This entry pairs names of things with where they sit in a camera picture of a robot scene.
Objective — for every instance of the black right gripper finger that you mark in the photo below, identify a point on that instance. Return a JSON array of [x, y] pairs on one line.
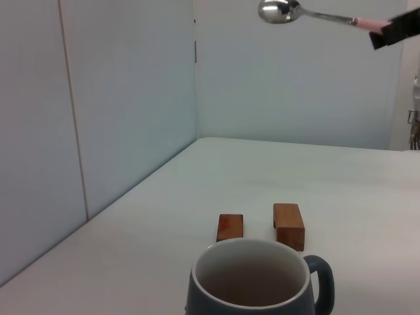
[[393, 34], [408, 17]]

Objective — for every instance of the grey ceramic cup with tea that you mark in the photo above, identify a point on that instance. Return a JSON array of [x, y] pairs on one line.
[[249, 282]]

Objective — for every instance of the beige background equipment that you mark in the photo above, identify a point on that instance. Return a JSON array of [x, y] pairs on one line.
[[416, 128]]

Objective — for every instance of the notched wooden block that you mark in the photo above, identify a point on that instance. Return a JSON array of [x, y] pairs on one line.
[[290, 229]]

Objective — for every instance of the flat wooden block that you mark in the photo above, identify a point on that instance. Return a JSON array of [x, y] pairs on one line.
[[229, 228]]

